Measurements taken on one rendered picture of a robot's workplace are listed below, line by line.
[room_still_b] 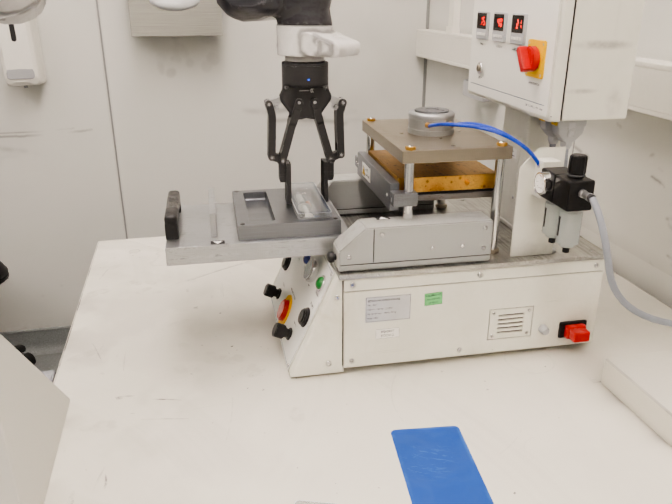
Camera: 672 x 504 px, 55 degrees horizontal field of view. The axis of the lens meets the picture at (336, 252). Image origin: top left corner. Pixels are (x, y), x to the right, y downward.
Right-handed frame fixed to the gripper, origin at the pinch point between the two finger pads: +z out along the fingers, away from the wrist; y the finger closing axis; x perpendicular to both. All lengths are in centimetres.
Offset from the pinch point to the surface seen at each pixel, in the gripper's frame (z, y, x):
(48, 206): 44, 76, -140
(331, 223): 4.1, -2.5, 9.9
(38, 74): -5, 70, -131
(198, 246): 6.2, 18.6, 10.9
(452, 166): -3.0, -24.5, 4.5
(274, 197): 3.6, 5.1, -4.3
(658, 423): 26, -44, 41
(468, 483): 28, -14, 45
